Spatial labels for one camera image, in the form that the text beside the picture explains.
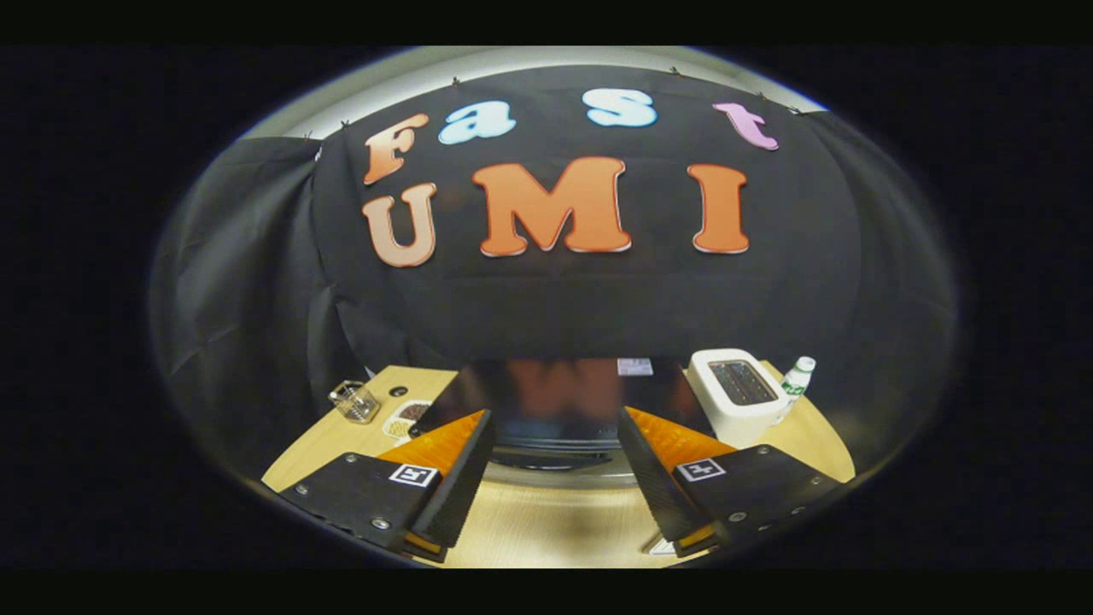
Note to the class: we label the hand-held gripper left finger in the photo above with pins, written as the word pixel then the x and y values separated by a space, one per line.
pixel 457 487

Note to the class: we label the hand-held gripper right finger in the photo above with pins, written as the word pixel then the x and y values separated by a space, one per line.
pixel 657 487

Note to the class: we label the black toaster oven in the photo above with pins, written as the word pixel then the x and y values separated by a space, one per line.
pixel 555 401

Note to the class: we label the white slot toaster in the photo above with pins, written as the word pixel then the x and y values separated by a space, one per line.
pixel 734 418

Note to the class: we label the white plate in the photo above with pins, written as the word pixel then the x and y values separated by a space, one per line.
pixel 662 547

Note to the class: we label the small white snack dish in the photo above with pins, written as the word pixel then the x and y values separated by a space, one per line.
pixel 406 420

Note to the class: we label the white bottle with green label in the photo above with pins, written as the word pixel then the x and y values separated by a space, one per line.
pixel 796 384

